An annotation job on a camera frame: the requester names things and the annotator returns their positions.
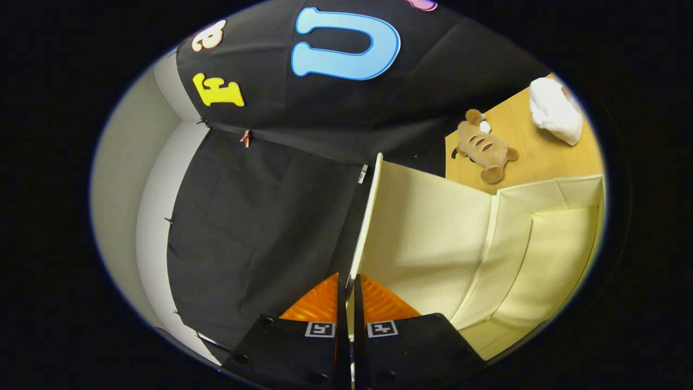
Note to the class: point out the brown plush toy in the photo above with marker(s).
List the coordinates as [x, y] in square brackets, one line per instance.
[482, 146]

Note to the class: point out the copper clip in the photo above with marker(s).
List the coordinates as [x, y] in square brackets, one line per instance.
[246, 138]

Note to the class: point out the grey fabric storage box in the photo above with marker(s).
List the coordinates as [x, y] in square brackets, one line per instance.
[433, 233]

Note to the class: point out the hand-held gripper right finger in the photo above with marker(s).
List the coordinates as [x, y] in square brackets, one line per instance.
[358, 325]

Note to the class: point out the white plush toy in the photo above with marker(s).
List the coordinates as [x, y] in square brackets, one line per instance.
[552, 111]

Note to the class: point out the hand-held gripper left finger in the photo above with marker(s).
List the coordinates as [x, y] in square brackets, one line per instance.
[342, 325]

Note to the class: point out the silver clip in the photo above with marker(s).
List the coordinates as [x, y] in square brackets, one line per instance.
[363, 173]

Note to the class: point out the black backdrop cloth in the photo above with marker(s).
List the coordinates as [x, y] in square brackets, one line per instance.
[260, 216]

